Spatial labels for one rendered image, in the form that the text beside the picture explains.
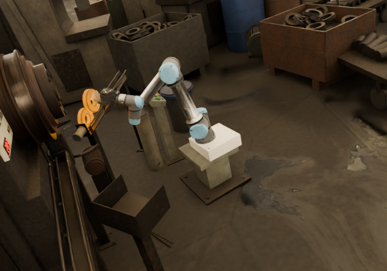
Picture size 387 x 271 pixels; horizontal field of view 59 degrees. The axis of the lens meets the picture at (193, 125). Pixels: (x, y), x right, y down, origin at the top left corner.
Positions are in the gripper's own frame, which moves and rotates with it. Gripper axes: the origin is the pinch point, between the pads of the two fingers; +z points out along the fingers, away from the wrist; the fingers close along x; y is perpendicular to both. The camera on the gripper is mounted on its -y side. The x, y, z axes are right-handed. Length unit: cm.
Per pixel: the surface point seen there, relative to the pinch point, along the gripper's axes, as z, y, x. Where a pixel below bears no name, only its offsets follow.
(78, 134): 2.7, -18.2, 16.5
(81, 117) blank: 5.1, -12.0, 5.9
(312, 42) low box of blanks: -155, 3, -151
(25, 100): -6, 35, 67
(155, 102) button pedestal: -33, -18, -36
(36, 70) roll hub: -1, 41, 49
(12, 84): 0, 41, 65
